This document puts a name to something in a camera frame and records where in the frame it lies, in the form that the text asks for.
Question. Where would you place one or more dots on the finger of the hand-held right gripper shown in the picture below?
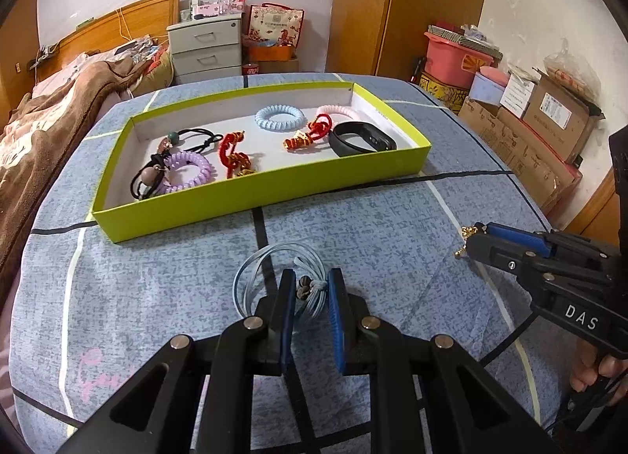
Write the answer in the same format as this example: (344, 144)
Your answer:
(520, 238)
(490, 252)

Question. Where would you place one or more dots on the red floral bag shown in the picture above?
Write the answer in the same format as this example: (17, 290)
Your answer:
(274, 24)

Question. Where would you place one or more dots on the wooden door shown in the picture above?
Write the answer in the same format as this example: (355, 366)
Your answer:
(19, 41)

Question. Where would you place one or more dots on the red can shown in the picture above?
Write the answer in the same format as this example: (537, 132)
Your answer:
(251, 69)

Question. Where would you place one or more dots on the clear plastic bag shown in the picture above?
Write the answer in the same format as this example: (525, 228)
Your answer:
(569, 71)

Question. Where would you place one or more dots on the patterned pillow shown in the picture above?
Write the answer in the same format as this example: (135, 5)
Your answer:
(157, 71)

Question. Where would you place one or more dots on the blue-grey bed cover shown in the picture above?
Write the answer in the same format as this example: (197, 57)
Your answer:
(392, 238)

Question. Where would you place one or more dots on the white box with pink lid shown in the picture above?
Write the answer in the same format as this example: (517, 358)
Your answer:
(485, 90)

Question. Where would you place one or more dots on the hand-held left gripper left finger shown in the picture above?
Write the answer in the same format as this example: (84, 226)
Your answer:
(287, 316)

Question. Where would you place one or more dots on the pink patterned box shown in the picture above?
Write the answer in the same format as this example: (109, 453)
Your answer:
(216, 8)

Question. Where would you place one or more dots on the black wristband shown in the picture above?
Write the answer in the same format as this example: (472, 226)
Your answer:
(343, 144)

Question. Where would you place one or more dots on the white printed box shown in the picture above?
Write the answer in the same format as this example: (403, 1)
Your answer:
(515, 95)

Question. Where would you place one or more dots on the orange box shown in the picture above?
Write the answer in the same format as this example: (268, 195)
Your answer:
(274, 54)

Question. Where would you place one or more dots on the pink plastic basket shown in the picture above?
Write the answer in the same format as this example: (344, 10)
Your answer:
(451, 59)

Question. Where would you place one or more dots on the white nightstand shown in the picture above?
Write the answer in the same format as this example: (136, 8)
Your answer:
(206, 61)

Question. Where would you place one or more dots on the translucent blue hair band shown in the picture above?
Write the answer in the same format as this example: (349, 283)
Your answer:
(304, 287)

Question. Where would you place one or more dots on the wooden headboard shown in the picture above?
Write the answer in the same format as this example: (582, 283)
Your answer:
(147, 17)

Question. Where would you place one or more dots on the flat cardboard box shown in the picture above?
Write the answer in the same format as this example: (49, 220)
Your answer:
(515, 154)

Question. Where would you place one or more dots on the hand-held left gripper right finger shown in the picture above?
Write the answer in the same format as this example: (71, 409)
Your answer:
(336, 321)

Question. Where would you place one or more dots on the person's right hand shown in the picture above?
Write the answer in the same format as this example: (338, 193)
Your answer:
(586, 375)

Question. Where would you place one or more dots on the yellow patterned box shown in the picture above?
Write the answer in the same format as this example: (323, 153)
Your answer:
(441, 90)

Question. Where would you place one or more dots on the wooden wardrobe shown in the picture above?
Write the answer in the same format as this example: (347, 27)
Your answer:
(368, 7)

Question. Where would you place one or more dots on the brown blanket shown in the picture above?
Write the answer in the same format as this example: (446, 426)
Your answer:
(49, 140)

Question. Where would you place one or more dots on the grey striped box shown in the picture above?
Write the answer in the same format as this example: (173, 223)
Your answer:
(471, 41)

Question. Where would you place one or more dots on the yellow-green cardboard box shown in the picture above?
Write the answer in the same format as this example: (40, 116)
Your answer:
(245, 203)

